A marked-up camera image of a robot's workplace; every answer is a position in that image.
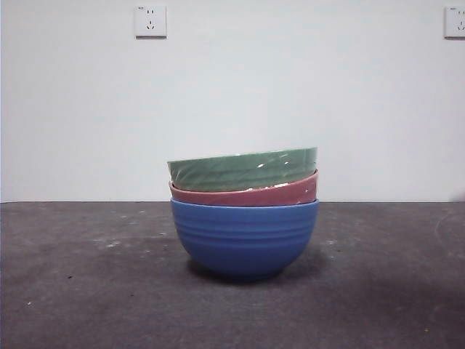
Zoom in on green ribbed bowl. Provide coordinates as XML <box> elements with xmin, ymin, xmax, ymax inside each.
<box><xmin>166</xmin><ymin>147</ymin><xmax>320</xmax><ymax>193</ymax></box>

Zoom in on red ribbed bowl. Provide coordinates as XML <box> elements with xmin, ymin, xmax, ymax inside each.
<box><xmin>169</xmin><ymin>169</ymin><xmax>320</xmax><ymax>207</ymax></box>

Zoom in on blue ribbed bowl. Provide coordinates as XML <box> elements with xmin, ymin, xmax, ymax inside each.
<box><xmin>170</xmin><ymin>198</ymin><xmax>321</xmax><ymax>276</ymax></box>

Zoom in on white wall socket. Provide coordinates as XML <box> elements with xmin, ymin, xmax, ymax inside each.
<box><xmin>134</xmin><ymin>4</ymin><xmax>168</xmax><ymax>39</ymax></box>
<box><xmin>444</xmin><ymin>6</ymin><xmax>465</xmax><ymax>39</ymax></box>

